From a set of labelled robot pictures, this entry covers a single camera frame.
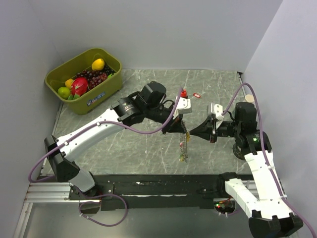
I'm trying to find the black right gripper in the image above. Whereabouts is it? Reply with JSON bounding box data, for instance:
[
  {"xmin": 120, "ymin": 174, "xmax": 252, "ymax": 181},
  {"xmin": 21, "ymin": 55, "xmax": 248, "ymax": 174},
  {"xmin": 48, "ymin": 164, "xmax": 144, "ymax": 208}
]
[{"xmin": 189, "ymin": 116, "xmax": 241, "ymax": 143}]

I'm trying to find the small orange fruit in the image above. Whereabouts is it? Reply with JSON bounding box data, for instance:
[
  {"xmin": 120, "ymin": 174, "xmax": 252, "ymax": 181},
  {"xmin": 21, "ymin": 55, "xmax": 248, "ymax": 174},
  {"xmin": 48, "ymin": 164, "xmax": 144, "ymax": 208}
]
[{"xmin": 65, "ymin": 79, "xmax": 74, "ymax": 88}]

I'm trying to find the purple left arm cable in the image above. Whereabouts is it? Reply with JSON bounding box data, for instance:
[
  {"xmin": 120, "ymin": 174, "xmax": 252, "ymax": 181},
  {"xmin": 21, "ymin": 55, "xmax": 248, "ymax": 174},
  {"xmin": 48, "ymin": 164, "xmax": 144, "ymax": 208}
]
[{"xmin": 27, "ymin": 87, "xmax": 185, "ymax": 227}]

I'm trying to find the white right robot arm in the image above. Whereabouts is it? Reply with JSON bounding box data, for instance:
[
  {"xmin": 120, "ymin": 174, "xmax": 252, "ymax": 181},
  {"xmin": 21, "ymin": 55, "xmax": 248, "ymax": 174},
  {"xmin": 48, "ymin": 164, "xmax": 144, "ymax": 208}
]
[{"xmin": 190, "ymin": 102, "xmax": 304, "ymax": 238}]

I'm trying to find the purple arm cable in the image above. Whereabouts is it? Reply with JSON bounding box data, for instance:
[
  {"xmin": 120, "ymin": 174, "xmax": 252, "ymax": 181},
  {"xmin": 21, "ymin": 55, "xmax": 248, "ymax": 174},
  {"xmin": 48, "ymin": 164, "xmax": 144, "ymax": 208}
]
[
  {"xmin": 221, "ymin": 82, "xmax": 314, "ymax": 238},
  {"xmin": 27, "ymin": 87, "xmax": 185, "ymax": 227}
]

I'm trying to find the aluminium rail frame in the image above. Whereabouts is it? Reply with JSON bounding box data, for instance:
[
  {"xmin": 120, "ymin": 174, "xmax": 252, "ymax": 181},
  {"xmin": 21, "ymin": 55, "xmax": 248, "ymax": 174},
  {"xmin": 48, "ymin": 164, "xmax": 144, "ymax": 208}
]
[{"xmin": 13, "ymin": 180, "xmax": 80, "ymax": 238}]

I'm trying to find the dark red grape bunch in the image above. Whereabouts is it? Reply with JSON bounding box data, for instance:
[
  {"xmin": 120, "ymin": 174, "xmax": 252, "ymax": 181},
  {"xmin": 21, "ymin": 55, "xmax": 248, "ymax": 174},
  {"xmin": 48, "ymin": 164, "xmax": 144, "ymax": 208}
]
[{"xmin": 73, "ymin": 65, "xmax": 116, "ymax": 91}]

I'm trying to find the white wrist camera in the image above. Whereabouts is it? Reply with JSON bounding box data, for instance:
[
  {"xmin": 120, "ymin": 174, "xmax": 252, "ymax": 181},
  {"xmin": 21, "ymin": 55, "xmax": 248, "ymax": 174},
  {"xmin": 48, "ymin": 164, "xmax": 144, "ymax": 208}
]
[
  {"xmin": 173, "ymin": 97, "xmax": 192, "ymax": 119},
  {"xmin": 207, "ymin": 103, "xmax": 224, "ymax": 129}
]

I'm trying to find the olive green plastic bin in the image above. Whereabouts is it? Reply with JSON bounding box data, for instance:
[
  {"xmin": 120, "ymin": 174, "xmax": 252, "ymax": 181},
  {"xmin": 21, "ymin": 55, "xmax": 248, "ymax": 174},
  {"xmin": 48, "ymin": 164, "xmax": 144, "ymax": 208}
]
[{"xmin": 45, "ymin": 48, "xmax": 122, "ymax": 115}]

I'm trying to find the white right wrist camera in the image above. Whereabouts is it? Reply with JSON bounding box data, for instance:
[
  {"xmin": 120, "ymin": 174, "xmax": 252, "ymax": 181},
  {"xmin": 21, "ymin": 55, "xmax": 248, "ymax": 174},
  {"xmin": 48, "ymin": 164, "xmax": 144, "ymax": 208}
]
[{"xmin": 207, "ymin": 103, "xmax": 224, "ymax": 129}]

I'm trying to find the red dragon fruit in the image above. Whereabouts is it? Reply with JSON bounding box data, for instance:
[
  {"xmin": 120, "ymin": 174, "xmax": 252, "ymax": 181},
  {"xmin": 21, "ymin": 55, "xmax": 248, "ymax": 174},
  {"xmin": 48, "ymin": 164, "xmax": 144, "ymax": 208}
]
[{"xmin": 71, "ymin": 77, "xmax": 88, "ymax": 98}]

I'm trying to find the soap pump bottle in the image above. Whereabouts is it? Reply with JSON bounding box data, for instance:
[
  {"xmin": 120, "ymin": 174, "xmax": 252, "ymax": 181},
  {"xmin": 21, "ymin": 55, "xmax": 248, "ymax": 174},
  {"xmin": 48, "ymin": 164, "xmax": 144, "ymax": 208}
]
[{"xmin": 245, "ymin": 94, "xmax": 255, "ymax": 104}]

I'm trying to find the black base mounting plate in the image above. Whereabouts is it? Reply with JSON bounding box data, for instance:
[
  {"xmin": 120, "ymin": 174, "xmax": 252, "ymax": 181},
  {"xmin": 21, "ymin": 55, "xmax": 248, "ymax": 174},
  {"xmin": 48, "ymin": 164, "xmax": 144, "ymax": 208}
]
[{"xmin": 37, "ymin": 173, "xmax": 251, "ymax": 211}]

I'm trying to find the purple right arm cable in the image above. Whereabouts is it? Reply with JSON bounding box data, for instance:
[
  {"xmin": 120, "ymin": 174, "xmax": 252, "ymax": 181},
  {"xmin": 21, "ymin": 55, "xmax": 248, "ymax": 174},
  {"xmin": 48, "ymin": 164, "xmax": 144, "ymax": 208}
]
[{"xmin": 221, "ymin": 82, "xmax": 314, "ymax": 238}]

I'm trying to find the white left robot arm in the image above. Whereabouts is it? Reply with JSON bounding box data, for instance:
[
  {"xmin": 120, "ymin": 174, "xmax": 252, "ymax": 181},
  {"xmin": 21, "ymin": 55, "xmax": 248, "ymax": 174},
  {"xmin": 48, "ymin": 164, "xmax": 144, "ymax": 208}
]
[{"xmin": 44, "ymin": 81, "xmax": 192, "ymax": 199}]

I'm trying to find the yellow key tag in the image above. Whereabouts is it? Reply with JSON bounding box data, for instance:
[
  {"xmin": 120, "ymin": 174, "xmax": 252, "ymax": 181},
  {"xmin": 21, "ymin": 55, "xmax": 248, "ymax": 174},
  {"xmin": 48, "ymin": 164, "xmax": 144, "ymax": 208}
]
[{"xmin": 186, "ymin": 132, "xmax": 190, "ymax": 142}]

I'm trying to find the black tape roll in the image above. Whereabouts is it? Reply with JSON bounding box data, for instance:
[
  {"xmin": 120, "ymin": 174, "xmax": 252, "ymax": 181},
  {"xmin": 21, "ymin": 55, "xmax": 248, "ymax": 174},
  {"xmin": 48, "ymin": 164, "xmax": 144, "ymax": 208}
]
[{"xmin": 232, "ymin": 142, "xmax": 250, "ymax": 160}]

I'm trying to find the green lime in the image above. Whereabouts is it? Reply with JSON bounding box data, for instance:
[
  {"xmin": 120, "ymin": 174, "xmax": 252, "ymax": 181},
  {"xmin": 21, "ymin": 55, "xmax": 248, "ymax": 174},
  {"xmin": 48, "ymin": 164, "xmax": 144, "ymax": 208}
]
[{"xmin": 57, "ymin": 87, "xmax": 71, "ymax": 100}]

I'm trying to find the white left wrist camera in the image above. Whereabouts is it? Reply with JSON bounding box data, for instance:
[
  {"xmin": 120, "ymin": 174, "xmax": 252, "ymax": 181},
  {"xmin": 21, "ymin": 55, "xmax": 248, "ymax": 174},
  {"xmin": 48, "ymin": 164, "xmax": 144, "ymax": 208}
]
[{"xmin": 173, "ymin": 97, "xmax": 192, "ymax": 119}]

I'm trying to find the yellow lemon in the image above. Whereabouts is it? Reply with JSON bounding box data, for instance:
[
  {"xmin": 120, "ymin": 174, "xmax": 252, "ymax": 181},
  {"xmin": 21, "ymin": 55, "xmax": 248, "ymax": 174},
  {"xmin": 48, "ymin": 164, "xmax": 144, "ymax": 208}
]
[{"xmin": 91, "ymin": 58, "xmax": 105, "ymax": 71}]

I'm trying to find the red key tag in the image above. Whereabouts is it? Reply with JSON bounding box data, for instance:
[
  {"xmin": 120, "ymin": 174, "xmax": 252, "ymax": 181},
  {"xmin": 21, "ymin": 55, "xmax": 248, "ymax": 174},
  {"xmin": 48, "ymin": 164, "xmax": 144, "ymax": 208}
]
[{"xmin": 193, "ymin": 93, "xmax": 201, "ymax": 98}]

